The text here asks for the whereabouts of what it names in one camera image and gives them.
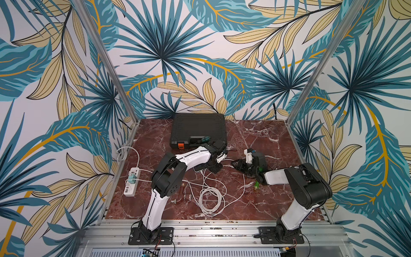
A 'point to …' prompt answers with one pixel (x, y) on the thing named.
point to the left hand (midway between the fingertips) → (214, 170)
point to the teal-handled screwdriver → (205, 139)
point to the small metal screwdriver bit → (174, 201)
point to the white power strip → (130, 189)
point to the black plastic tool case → (187, 129)
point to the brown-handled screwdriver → (181, 193)
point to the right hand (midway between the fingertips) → (224, 168)
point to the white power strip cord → (122, 154)
